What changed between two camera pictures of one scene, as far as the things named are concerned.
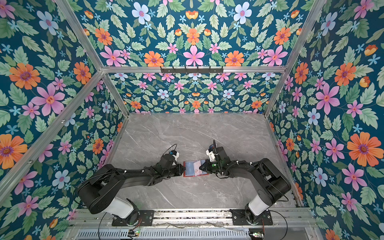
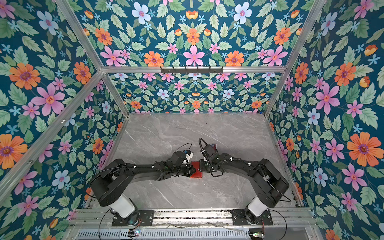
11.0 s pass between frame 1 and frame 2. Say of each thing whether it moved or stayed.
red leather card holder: stayed
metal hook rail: stayed
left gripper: moved
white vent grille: stayed
